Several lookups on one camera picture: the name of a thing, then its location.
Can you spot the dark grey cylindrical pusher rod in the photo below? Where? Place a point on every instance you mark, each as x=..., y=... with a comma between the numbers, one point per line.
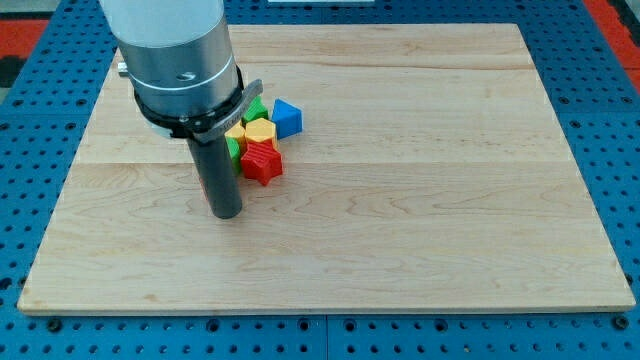
x=218, y=179

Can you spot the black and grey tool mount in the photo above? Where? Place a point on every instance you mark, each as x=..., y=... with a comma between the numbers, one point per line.
x=205, y=127

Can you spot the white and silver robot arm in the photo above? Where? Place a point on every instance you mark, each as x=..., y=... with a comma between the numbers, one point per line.
x=186, y=82

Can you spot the yellow heart block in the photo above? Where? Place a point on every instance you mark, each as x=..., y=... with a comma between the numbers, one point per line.
x=238, y=133

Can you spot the green block front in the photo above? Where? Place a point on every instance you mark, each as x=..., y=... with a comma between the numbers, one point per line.
x=235, y=154

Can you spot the green block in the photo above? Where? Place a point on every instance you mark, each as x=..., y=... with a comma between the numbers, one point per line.
x=235, y=154
x=256, y=110

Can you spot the red star block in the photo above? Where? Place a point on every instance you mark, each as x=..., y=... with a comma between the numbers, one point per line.
x=261, y=162

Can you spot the green block behind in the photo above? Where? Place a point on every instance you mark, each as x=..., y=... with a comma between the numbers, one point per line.
x=256, y=110

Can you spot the yellow hexagon block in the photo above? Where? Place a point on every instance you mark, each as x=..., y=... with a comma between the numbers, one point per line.
x=261, y=130

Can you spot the blue triangle block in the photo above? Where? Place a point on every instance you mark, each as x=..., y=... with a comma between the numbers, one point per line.
x=287, y=118

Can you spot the light wooden board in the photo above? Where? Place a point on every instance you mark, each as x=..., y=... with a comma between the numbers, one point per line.
x=431, y=176

